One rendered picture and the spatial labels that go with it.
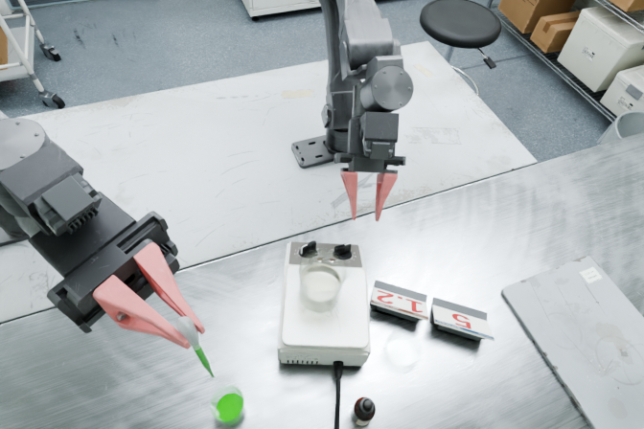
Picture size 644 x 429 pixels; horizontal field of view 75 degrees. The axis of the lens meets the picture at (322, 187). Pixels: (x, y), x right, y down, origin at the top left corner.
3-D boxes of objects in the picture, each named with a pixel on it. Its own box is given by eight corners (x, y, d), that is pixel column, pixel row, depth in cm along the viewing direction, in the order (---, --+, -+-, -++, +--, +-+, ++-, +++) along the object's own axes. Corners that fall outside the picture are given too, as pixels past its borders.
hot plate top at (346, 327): (287, 266, 65) (287, 263, 64) (365, 270, 65) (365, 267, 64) (280, 347, 57) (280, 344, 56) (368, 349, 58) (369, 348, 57)
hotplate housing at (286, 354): (287, 248, 75) (287, 223, 69) (359, 252, 76) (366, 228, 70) (276, 381, 62) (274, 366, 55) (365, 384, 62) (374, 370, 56)
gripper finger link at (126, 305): (228, 281, 33) (149, 217, 36) (154, 355, 29) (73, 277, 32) (237, 314, 38) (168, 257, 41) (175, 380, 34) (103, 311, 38)
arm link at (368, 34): (405, 50, 60) (365, -93, 72) (344, 54, 59) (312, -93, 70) (384, 100, 72) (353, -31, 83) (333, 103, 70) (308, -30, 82)
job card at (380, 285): (375, 280, 73) (379, 269, 69) (426, 295, 71) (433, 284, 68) (367, 313, 69) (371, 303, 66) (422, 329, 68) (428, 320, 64)
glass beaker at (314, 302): (296, 317, 59) (296, 291, 53) (297, 275, 63) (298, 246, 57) (346, 318, 60) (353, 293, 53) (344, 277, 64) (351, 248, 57)
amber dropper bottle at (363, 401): (346, 411, 60) (352, 399, 54) (362, 397, 61) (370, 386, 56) (358, 431, 58) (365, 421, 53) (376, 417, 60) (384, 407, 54)
